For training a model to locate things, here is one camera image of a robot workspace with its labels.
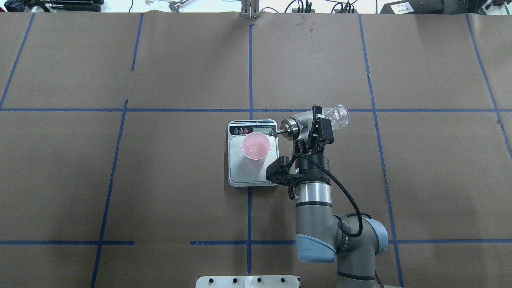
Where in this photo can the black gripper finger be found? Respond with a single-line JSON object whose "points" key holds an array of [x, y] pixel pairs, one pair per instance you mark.
{"points": [[320, 135], [317, 112]]}

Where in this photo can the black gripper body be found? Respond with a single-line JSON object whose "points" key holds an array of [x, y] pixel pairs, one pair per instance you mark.
{"points": [[313, 164]]}

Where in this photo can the clear glass sauce bottle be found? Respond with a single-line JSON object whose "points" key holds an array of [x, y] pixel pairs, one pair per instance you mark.
{"points": [[298, 126]]}

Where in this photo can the pink plastic cup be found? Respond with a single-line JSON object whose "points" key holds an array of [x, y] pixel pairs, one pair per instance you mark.
{"points": [[256, 147]]}

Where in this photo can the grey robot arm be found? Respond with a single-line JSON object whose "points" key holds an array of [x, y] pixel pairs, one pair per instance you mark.
{"points": [[329, 224]]}

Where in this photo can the silver digital kitchen scale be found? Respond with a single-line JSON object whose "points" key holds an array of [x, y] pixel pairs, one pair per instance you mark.
{"points": [[240, 172]]}

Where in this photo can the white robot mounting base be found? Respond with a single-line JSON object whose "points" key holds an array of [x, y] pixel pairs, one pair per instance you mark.
{"points": [[249, 281]]}

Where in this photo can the black box white label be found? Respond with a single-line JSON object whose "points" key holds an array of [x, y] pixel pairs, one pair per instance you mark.
{"points": [[413, 7]]}

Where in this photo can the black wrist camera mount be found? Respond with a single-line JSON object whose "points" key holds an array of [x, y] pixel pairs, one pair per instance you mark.
{"points": [[278, 172]]}

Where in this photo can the aluminium frame post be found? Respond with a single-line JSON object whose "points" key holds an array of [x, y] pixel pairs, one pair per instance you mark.
{"points": [[250, 9]]}

